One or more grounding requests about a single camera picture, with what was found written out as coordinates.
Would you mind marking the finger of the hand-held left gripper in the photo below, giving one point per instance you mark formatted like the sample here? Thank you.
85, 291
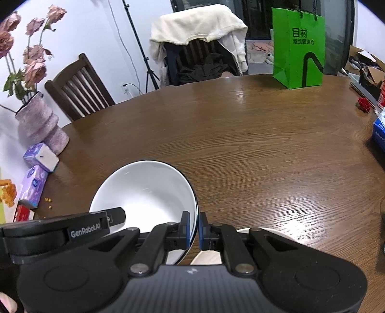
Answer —
117, 215

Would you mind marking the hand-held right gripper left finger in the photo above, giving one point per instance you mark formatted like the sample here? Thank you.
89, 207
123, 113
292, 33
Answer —
187, 231

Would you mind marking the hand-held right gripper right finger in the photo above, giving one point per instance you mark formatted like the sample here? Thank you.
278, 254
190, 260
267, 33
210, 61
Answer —
202, 231

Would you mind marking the large cream plate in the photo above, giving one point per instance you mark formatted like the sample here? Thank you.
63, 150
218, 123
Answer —
207, 258

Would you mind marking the large white black-rimmed bowl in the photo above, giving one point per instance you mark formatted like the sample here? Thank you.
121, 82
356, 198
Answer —
144, 192

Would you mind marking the person's left hand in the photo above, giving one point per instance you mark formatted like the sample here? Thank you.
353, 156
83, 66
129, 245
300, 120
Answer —
6, 302

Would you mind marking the red box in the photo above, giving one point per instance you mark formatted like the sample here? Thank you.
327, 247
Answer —
22, 213

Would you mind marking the scattered yellow kernels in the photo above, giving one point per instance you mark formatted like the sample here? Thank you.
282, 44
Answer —
47, 198

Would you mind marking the purple tissue pack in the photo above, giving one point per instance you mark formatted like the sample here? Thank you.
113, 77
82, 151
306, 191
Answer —
33, 186
39, 156

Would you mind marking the white box with orange print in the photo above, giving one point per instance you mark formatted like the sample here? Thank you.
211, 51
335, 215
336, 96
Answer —
7, 192

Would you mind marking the purple textured vase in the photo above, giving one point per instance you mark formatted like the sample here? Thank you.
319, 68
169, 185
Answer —
42, 126

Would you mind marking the dark wooden chair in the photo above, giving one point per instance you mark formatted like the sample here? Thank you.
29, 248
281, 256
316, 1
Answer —
78, 87

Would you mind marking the dark blue garment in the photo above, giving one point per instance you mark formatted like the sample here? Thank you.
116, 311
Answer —
171, 66

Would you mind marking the black crumpled clothes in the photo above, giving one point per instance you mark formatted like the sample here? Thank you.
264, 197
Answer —
204, 70

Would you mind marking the pink rose bouquet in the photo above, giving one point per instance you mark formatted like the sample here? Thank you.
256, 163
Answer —
34, 72

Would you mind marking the black tripod stand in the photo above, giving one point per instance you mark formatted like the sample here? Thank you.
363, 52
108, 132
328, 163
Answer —
141, 45

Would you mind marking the clothes-draped wooden chair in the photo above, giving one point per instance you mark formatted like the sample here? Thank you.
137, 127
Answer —
195, 51

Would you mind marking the white plush toy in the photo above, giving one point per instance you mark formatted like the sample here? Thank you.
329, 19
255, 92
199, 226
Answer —
269, 58

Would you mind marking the pink bedding pile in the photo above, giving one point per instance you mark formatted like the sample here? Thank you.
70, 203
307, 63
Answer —
260, 48

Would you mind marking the green paper bag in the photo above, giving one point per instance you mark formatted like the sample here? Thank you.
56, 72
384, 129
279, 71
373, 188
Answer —
294, 60

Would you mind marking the blue tissue box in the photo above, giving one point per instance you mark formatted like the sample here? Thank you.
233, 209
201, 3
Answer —
379, 129

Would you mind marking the red flower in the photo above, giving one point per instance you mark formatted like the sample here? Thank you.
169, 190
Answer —
363, 103

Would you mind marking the chair draped with clothes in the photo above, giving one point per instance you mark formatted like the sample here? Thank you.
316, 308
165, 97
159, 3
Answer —
195, 24

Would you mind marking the red label water bottle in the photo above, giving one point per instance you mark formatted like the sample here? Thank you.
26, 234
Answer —
381, 96

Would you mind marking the open cardboard box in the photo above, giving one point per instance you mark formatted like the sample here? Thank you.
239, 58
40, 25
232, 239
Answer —
370, 75

